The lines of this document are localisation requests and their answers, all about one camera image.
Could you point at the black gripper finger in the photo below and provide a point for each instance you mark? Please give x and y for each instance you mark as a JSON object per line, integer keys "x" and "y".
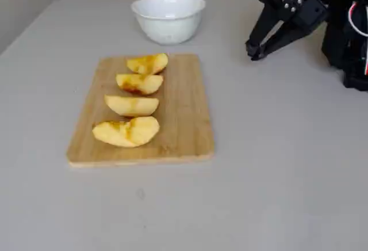
{"x": 284, "y": 36}
{"x": 264, "y": 23}

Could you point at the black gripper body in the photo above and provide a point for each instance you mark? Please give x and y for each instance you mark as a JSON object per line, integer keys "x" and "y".
{"x": 305, "y": 14}

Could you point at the plain pale apple slice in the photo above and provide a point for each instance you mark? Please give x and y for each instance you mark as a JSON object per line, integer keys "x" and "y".
{"x": 132, "y": 106}

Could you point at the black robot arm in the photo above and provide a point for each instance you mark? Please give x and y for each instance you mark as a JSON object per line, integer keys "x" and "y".
{"x": 342, "y": 49}

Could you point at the white ceramic bowl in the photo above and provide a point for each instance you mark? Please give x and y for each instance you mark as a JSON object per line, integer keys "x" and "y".
{"x": 168, "y": 26}

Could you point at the wooden cutting board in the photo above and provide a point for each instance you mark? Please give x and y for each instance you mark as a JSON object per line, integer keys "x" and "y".
{"x": 184, "y": 104}

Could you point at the small browned apple slice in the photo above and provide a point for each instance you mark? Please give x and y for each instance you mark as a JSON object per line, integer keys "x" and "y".
{"x": 149, "y": 65}

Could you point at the brown-cored apple slice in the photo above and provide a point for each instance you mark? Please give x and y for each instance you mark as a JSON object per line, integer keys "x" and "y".
{"x": 143, "y": 84}

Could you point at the large notched apple slice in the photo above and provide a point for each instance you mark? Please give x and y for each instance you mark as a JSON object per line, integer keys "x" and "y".
{"x": 126, "y": 134}

